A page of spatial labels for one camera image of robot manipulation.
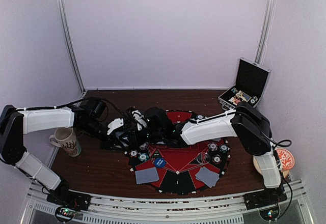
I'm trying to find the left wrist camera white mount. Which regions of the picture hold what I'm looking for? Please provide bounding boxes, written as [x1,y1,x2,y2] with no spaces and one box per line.
[107,118,124,135]

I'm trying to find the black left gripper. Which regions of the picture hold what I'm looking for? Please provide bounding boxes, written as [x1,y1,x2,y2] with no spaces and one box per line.
[80,118,126,150]

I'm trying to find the white floral ceramic mug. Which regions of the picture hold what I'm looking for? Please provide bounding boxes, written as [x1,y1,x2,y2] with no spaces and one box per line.
[49,127,82,157]

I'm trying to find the dealt blue card seat two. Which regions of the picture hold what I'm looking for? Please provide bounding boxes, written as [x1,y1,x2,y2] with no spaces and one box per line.
[135,167,159,184]

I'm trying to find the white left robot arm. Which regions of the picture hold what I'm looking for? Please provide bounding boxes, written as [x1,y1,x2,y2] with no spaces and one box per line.
[1,97,110,206]

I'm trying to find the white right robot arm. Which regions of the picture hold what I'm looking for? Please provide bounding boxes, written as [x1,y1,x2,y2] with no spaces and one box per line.
[128,102,281,205]

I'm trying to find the clear round dealer button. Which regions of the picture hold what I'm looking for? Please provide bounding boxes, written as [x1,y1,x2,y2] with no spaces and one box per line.
[195,152,210,164]

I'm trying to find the dealt blue card seat ten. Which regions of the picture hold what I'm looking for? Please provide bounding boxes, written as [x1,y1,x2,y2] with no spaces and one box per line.
[195,167,218,185]

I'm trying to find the aluminium poker case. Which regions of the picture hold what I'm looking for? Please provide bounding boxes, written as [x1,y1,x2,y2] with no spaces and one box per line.
[218,58,271,110]

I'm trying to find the orange patterned small plate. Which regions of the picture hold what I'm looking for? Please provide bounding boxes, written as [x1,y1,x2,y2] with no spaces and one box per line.
[277,148,295,171]

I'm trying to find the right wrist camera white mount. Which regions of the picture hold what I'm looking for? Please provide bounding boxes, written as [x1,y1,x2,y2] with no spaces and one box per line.
[131,109,148,131]

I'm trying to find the aluminium frame post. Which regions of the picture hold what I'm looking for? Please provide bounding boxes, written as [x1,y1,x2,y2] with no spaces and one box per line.
[56,0,86,94]
[255,0,276,64]

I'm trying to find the blue cream chips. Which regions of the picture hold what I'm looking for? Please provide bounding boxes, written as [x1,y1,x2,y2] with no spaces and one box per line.
[139,143,148,151]

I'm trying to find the cream floral plate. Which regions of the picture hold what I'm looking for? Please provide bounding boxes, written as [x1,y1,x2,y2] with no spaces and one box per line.
[253,157,262,175]

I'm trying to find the black triangular all-in marker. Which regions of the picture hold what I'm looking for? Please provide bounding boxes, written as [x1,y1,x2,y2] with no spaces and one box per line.
[150,149,163,158]

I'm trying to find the right aluminium frame post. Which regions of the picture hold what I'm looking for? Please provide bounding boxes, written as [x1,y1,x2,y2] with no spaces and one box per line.
[255,0,276,64]

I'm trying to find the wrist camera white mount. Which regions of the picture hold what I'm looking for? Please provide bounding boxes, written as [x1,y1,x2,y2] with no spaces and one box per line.
[107,118,124,135]
[131,109,148,131]

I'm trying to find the round red black poker mat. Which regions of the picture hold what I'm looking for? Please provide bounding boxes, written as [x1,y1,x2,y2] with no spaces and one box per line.
[123,109,231,196]

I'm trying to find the blue small blind button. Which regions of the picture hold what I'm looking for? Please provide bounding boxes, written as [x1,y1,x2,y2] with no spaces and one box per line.
[154,158,166,168]

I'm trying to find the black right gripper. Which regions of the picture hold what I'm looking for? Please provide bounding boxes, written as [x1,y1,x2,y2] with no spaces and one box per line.
[120,126,165,147]

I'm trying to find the left aluminium frame post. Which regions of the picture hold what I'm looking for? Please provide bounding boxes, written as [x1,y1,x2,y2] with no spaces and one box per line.
[56,0,86,94]

